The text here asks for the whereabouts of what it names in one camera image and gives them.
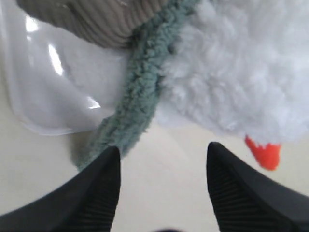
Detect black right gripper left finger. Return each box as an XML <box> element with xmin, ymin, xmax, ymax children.
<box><xmin>0</xmin><ymin>147</ymin><xmax>121</xmax><ymax>232</ymax></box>

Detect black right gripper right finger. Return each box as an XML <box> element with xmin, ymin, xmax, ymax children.
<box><xmin>207</xmin><ymin>142</ymin><xmax>309</xmax><ymax>232</ymax></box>

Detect green knitted scarf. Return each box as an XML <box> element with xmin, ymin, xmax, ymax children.
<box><xmin>75</xmin><ymin>0</ymin><xmax>197</xmax><ymax>171</ymax></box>

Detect white plush snowman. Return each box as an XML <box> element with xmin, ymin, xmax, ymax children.
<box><xmin>17</xmin><ymin>0</ymin><xmax>309</xmax><ymax>171</ymax></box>

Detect white rectangular plastic tray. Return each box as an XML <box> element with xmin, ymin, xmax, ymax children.
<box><xmin>0</xmin><ymin>0</ymin><xmax>129</xmax><ymax>135</ymax></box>

